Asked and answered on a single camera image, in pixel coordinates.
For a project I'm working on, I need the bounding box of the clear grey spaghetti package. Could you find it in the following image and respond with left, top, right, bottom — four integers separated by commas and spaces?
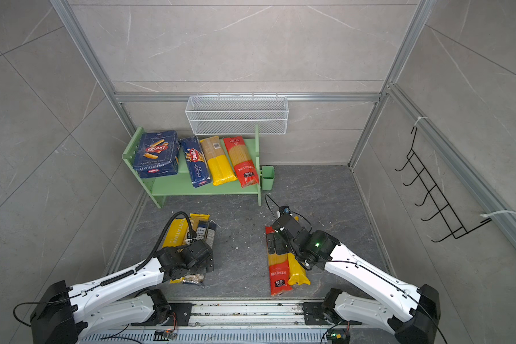
182, 220, 217, 285

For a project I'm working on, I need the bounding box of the yellow Pastatime spaghetti package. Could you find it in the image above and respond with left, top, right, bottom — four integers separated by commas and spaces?
190, 214, 210, 240

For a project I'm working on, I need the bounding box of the red spaghetti package top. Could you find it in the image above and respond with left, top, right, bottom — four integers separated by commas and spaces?
223, 136, 259, 188

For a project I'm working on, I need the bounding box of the yellow brown spaghetti package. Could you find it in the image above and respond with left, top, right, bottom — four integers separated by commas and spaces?
200, 136, 237, 186

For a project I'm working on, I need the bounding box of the blue Barilla spaghetti package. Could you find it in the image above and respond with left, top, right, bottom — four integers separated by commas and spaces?
180, 136, 212, 188

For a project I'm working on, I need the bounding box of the blue Barilla pasta box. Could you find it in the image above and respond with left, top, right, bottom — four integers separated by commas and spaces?
133, 130, 180, 179

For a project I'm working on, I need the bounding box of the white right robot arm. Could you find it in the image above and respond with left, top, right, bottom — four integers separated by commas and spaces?
267, 208, 441, 343

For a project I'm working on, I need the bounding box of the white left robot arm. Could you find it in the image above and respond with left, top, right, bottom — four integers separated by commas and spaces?
30, 239, 214, 343

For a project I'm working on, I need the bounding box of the red spaghetti package floor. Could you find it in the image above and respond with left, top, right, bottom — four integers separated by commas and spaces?
265, 226, 292, 296

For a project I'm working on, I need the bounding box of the green plastic cup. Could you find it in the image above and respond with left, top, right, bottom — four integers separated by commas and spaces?
261, 166, 275, 191

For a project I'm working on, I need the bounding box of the green metal shelf rack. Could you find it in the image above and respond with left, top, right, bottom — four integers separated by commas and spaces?
122, 127, 262, 209

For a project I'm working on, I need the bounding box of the black corrugated cable conduit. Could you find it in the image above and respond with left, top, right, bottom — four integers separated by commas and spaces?
98, 211, 196, 287

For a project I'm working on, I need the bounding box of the white wire mesh basket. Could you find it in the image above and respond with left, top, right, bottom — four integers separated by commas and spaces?
185, 95, 289, 136

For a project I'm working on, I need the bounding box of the black wire hook rack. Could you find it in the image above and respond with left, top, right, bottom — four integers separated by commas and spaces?
394, 127, 492, 243

